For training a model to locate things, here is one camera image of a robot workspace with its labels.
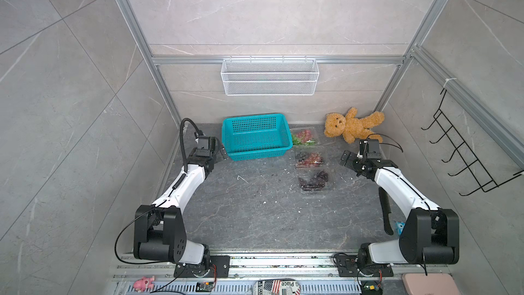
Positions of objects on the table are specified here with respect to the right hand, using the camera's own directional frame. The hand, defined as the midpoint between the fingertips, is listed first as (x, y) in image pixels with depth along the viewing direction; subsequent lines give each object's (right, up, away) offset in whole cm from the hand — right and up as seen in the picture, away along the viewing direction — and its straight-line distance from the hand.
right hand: (353, 161), depth 89 cm
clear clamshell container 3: (-17, -6, +9) cm, 20 cm away
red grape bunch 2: (-16, 0, +6) cm, 17 cm away
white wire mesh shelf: (-37, +42, +11) cm, 57 cm away
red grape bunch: (-18, +12, +18) cm, 28 cm away
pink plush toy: (-81, -40, -21) cm, 93 cm away
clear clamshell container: (-12, +15, +21) cm, 28 cm away
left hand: (-62, +5, 0) cm, 63 cm away
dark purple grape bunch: (-17, -10, +1) cm, 20 cm away
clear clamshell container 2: (-17, +5, +14) cm, 22 cm away
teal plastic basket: (-45, +11, +25) cm, 53 cm away
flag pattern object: (-36, -40, -22) cm, 58 cm away
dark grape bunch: (-21, +1, +14) cm, 25 cm away
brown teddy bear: (+8, +17, +21) cm, 28 cm away
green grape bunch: (-23, +9, +15) cm, 29 cm away
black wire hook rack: (+28, +4, -23) cm, 37 cm away
